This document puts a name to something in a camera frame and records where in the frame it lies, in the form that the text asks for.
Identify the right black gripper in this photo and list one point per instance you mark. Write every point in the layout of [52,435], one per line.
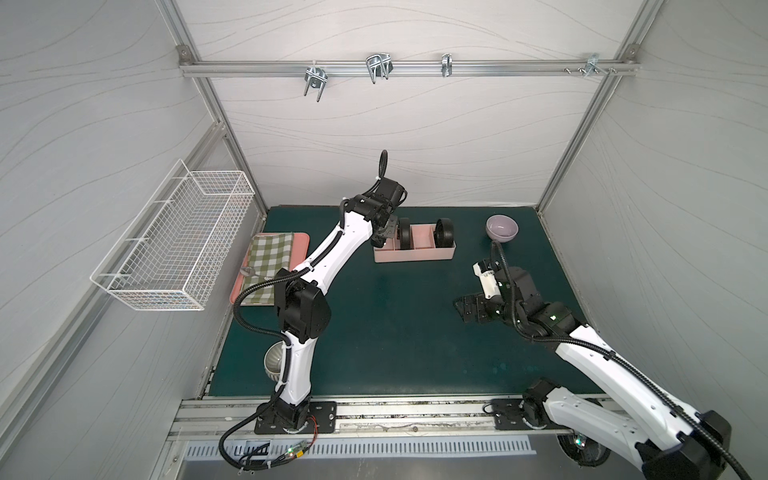
[480,306]

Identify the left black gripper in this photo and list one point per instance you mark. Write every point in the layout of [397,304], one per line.
[387,231]

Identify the pink compartment storage box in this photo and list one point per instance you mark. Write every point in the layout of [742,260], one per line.
[423,248]

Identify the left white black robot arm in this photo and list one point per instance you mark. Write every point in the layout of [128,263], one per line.
[300,296]

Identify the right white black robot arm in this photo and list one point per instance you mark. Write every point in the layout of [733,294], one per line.
[661,435]

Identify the purple small bowl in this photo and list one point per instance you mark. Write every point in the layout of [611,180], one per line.
[501,228]

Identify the dark green table mat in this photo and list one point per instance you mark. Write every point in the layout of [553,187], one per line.
[394,330]

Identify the green checkered cloth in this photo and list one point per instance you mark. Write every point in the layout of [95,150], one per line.
[266,255]

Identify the metal hook clamp centre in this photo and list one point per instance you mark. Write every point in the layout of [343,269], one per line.
[379,66]

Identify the metal hook clamp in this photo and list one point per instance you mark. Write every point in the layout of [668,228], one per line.
[315,78]
[591,67]
[379,66]

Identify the metal hook clamp left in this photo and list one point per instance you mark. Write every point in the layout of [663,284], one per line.
[315,78]

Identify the grey ribbed ceramic mug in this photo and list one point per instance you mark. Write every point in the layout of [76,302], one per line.
[272,362]

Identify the metal hook clamp right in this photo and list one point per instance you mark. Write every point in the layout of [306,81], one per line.
[591,67]

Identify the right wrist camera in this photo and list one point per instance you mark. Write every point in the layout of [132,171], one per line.
[485,272]

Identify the aluminium crossbar rail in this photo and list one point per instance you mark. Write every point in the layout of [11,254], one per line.
[401,68]

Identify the metal ring clamp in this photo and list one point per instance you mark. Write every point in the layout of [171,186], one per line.
[446,65]

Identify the white wire basket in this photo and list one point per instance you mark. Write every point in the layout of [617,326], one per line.
[170,255]

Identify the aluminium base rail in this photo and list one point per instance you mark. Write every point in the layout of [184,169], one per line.
[372,416]

